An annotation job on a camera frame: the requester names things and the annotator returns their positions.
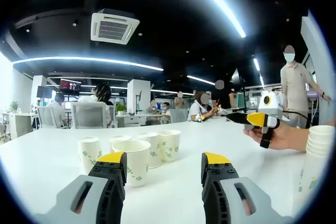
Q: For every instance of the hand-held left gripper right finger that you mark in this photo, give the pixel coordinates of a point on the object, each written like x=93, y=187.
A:
x=215, y=200

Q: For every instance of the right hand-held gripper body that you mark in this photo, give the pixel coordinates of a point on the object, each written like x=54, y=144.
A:
x=270, y=108

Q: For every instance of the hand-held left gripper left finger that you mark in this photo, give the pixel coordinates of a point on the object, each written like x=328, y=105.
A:
x=110, y=197

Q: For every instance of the green printed white paper cup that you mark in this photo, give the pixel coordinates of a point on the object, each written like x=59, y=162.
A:
x=170, y=145
x=155, y=153
x=136, y=161
x=88, y=153
x=119, y=140

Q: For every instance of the nested stack of paper cups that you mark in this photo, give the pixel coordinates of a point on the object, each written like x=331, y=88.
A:
x=315, y=161

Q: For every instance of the person's right hand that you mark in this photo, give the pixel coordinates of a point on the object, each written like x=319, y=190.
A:
x=278, y=137

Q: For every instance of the white table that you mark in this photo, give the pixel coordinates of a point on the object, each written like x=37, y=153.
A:
x=204, y=140

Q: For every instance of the hanging dark screen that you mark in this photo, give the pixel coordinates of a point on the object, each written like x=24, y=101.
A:
x=237, y=78

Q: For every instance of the white mesh office chair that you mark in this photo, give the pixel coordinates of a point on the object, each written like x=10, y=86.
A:
x=44, y=116
x=86, y=115

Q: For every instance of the potted green plant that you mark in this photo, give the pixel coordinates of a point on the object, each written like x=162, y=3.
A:
x=120, y=108
x=13, y=106

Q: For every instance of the long ceiling light strip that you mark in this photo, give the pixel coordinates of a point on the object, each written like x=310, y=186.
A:
x=235, y=22

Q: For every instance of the black monitor on stand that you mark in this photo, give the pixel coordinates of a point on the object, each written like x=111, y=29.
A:
x=44, y=91

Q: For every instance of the ceiling air conditioner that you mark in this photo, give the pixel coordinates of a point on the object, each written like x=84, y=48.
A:
x=113, y=28

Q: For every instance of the wall display screen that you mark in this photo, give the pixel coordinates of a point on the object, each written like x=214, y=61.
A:
x=69, y=86

